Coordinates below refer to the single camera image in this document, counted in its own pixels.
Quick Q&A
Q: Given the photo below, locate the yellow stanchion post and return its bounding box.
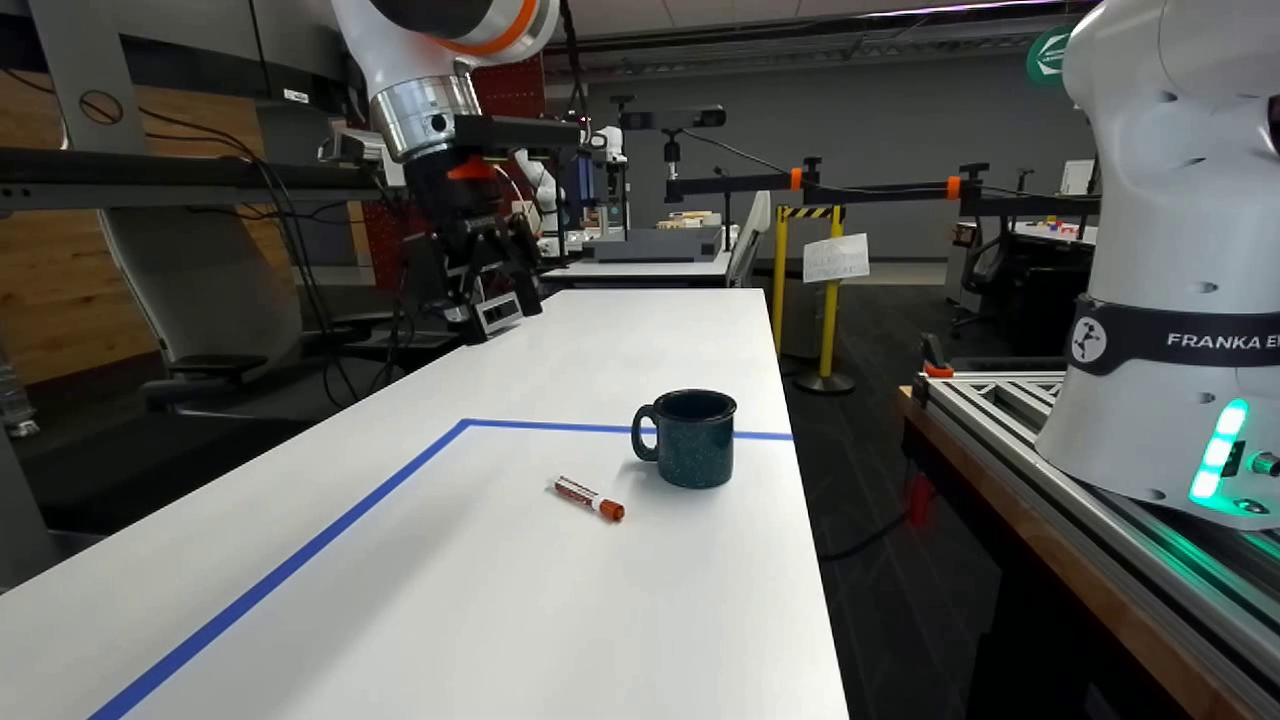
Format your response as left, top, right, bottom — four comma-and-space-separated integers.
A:
766, 205, 796, 357
796, 200, 861, 401

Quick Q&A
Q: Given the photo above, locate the red object on floor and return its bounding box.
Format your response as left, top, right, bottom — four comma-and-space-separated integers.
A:
902, 470, 942, 535

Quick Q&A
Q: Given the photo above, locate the wooden bench top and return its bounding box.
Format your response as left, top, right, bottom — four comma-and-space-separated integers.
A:
894, 385, 1280, 720

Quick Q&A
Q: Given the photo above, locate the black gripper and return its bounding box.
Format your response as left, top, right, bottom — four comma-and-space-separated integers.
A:
404, 152, 550, 343

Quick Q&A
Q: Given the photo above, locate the dark green mug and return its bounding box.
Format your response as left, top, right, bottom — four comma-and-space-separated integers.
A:
627, 389, 738, 491

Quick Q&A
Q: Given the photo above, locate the white paper sign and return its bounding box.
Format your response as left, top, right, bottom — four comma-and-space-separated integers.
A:
801, 231, 874, 289

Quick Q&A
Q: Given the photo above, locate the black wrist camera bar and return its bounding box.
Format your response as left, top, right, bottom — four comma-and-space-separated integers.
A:
453, 113, 582, 160

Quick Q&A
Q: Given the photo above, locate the aluminium rail frame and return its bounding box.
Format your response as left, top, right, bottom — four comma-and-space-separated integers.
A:
910, 368, 1280, 697

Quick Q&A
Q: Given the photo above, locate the white power box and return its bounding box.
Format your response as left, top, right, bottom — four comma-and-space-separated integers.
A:
329, 119, 404, 187

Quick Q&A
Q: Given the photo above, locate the white marker with orange cap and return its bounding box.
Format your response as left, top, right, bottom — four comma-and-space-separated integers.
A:
549, 470, 627, 528

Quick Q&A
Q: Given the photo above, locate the black bar with orange clamps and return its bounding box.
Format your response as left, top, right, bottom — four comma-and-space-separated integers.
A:
658, 155, 1102, 223

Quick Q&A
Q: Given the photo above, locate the round green sign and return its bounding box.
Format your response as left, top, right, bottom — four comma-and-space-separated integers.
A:
1022, 27, 1073, 88

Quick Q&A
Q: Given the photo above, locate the black floor cable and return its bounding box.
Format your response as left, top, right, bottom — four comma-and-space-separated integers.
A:
814, 513, 916, 564

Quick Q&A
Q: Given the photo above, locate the small grey frame device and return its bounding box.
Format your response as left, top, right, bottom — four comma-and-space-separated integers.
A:
475, 291, 527, 335

